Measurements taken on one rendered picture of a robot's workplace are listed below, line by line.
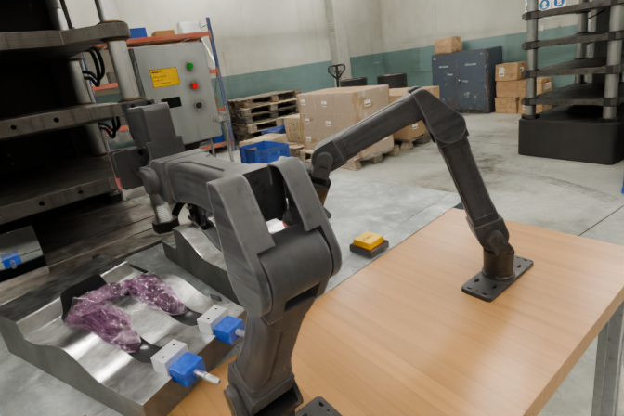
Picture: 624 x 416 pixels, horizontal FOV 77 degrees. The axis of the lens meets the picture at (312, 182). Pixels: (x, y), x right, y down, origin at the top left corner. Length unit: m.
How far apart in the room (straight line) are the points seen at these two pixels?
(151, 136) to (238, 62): 7.45
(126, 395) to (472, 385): 0.56
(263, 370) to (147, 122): 0.36
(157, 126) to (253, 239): 0.30
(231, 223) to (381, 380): 0.49
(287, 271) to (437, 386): 0.45
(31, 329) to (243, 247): 0.76
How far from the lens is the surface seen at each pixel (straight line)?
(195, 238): 1.12
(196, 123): 1.74
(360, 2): 9.76
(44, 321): 1.05
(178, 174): 0.50
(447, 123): 0.80
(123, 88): 1.51
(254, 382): 0.53
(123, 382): 0.81
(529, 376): 0.78
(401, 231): 1.22
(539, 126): 4.81
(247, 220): 0.34
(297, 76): 8.59
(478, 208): 0.89
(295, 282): 0.35
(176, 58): 1.72
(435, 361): 0.78
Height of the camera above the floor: 1.32
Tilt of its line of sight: 17 degrees down
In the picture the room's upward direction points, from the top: 9 degrees counter-clockwise
